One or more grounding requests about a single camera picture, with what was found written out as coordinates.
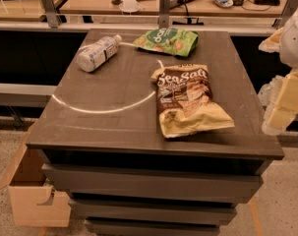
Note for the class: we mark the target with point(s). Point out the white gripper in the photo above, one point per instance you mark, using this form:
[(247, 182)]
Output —
[(295, 39)]

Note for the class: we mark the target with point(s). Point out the green rice chip bag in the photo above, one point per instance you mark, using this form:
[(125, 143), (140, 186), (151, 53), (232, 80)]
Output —
[(172, 41)]

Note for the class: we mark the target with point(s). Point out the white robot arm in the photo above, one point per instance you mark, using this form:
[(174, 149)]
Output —
[(282, 105)]

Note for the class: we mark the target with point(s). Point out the clear plastic bag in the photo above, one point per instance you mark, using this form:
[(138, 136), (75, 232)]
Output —
[(268, 92)]

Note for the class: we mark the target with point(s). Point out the sea salt chip bag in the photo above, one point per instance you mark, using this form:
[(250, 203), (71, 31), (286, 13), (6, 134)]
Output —
[(184, 101)]

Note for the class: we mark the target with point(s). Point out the grey drawer cabinet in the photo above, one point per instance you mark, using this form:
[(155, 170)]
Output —
[(101, 144)]

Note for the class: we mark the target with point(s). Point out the round clear dish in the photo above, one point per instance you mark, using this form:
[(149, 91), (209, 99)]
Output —
[(130, 6)]

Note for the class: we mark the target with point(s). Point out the clear plastic bottle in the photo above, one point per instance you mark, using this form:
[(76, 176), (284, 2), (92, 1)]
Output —
[(94, 55)]

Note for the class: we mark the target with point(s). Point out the cardboard box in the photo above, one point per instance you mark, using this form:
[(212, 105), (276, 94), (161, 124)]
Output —
[(34, 202)]

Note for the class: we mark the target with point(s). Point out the right metal bracket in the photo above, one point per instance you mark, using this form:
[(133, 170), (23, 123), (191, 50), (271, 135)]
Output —
[(289, 9)]

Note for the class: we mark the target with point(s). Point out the metal bracket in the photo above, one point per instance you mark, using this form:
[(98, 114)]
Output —
[(52, 16), (163, 15), (289, 9)]

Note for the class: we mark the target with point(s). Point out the middle metal bracket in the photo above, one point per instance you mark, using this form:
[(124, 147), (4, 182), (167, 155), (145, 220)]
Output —
[(163, 15)]

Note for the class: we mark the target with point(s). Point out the left metal bracket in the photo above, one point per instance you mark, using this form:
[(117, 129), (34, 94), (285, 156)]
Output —
[(52, 16)]

